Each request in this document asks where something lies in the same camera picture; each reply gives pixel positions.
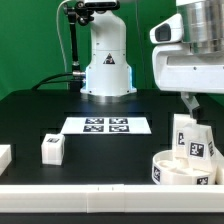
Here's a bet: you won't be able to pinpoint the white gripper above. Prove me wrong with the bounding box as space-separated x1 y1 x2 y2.
149 13 224 118

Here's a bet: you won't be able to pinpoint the white left rail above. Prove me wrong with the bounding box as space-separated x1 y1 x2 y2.
0 145 12 176

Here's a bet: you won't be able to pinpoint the white front rail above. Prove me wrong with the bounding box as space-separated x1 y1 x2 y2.
0 185 224 213

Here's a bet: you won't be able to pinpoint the white marker sheet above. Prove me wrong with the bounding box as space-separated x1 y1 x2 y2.
61 117 151 134

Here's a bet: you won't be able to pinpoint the black cables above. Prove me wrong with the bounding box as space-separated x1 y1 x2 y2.
31 72 84 91

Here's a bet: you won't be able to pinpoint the white cable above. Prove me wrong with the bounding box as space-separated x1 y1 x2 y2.
55 0 72 74

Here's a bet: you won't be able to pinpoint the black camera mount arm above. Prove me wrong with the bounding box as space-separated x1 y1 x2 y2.
64 1 93 92

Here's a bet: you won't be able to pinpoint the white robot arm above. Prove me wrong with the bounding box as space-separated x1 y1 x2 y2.
81 0 224 111

